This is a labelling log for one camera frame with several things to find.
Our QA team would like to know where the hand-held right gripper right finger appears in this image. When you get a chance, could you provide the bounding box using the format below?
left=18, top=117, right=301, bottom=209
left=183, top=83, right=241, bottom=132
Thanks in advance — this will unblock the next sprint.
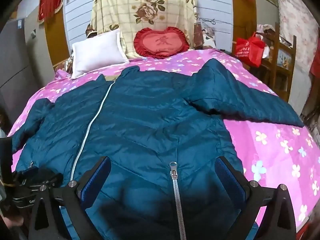
left=214, top=156, right=298, bottom=240

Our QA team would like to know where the pink floral bed sheet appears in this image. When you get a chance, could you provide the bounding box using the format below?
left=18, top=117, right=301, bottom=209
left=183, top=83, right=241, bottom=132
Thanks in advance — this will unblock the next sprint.
left=6, top=49, right=320, bottom=235

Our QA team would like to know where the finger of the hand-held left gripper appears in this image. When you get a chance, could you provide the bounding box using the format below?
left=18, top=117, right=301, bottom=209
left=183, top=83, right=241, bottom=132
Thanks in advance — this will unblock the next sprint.
left=15, top=168, right=63, bottom=188

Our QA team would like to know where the pink floral curtain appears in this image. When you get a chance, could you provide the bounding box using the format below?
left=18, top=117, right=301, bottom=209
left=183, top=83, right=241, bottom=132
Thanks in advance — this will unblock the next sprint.
left=277, top=0, right=318, bottom=100

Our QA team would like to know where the grey wardrobe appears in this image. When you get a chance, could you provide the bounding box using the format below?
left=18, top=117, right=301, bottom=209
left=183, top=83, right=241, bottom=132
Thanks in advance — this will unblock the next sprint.
left=0, top=4, right=57, bottom=130

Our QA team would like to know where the red shopping bag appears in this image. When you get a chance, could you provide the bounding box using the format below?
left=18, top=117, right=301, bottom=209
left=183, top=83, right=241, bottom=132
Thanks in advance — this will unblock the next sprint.
left=232, top=32, right=267, bottom=68

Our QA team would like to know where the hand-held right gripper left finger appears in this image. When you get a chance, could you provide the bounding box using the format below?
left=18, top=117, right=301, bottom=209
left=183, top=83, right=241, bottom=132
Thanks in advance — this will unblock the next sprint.
left=28, top=156, right=112, bottom=240

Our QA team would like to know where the red heart cushion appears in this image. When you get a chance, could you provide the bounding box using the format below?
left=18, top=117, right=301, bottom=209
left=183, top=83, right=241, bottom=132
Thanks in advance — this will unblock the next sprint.
left=133, top=26, right=192, bottom=60

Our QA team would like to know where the cream rose print quilt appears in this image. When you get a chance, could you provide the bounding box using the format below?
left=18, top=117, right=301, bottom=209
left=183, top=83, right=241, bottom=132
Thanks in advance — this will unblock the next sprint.
left=90, top=0, right=200, bottom=58

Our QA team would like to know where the wooden chair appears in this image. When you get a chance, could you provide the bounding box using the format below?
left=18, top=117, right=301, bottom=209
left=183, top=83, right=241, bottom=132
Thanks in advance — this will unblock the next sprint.
left=260, top=22, right=297, bottom=103

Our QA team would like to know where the teal down jacket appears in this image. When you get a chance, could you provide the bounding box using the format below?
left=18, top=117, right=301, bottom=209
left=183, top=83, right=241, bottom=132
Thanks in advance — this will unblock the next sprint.
left=11, top=58, right=305, bottom=240

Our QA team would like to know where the red fringed banner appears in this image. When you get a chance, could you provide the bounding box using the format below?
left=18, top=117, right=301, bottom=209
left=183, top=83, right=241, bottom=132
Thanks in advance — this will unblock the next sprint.
left=37, top=0, right=68, bottom=24

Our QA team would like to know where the white pillow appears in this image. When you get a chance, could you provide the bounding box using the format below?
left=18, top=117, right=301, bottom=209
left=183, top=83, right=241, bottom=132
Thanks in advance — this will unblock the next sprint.
left=71, top=29, right=130, bottom=79

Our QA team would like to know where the wooden door panel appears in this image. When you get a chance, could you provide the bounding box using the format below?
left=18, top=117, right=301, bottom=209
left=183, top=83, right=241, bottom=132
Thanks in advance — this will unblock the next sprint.
left=45, top=7, right=71, bottom=67

